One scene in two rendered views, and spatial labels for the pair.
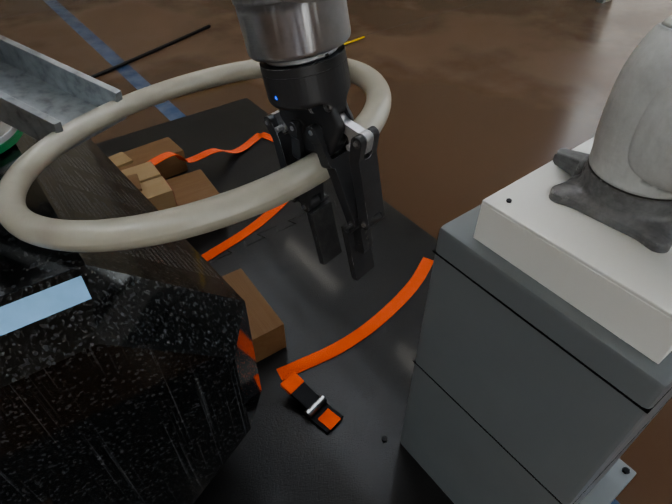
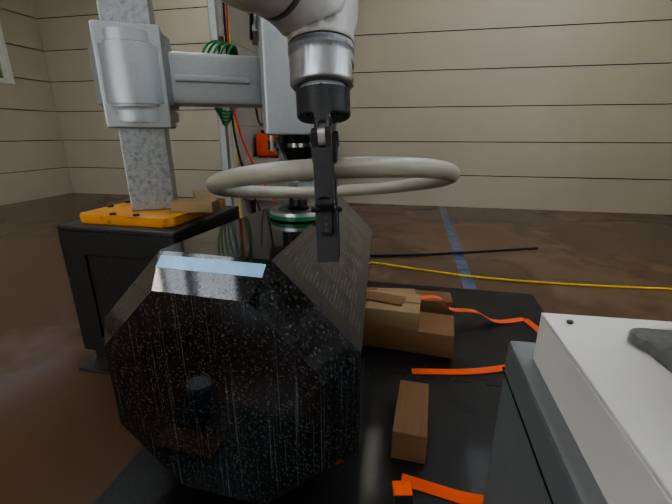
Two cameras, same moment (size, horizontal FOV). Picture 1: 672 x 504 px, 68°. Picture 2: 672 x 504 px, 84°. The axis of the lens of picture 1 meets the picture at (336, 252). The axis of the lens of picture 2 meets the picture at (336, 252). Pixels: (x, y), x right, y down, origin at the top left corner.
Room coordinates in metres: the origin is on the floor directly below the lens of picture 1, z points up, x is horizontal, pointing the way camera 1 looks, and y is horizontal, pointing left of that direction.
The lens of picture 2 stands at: (0.07, -0.40, 1.13)
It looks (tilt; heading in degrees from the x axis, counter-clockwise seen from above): 18 degrees down; 49
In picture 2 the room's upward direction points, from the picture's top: straight up
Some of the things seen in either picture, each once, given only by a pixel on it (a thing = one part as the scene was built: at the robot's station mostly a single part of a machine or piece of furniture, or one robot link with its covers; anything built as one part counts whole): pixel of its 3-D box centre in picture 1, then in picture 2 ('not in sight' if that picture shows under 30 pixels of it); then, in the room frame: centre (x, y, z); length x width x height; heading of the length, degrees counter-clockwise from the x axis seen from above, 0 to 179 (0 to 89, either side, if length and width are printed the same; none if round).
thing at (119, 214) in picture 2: not in sight; (156, 209); (0.61, 1.57, 0.76); 0.49 x 0.49 x 0.05; 36
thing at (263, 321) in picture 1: (247, 313); (411, 418); (1.07, 0.29, 0.07); 0.30 x 0.12 x 0.12; 34
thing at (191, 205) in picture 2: not in sight; (195, 205); (0.72, 1.34, 0.81); 0.20 x 0.10 x 0.05; 134
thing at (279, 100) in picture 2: not in sight; (291, 78); (0.93, 0.82, 1.32); 0.36 x 0.22 x 0.45; 61
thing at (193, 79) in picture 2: not in sight; (184, 80); (0.80, 1.50, 1.36); 0.74 x 0.34 x 0.25; 158
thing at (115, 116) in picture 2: not in sight; (137, 80); (0.61, 1.57, 1.35); 0.35 x 0.35 x 0.41
